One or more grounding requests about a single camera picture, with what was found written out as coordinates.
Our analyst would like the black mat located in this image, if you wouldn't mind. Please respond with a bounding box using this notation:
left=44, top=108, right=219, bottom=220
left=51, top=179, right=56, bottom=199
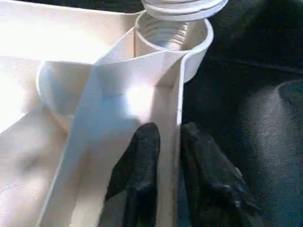
left=142, top=0, right=303, bottom=227

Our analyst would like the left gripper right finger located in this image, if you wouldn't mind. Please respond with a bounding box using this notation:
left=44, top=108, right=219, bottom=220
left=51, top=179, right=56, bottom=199
left=179, top=122, right=257, bottom=227

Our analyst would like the white plastic table leg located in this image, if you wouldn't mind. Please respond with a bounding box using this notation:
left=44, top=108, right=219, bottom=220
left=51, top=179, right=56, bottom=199
left=141, top=0, right=229, bottom=22

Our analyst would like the white plastic table top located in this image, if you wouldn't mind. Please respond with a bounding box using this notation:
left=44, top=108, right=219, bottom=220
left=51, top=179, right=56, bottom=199
left=0, top=0, right=215, bottom=227

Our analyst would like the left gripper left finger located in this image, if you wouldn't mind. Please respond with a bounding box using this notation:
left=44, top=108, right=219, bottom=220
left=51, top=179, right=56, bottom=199
left=101, top=122, right=161, bottom=227

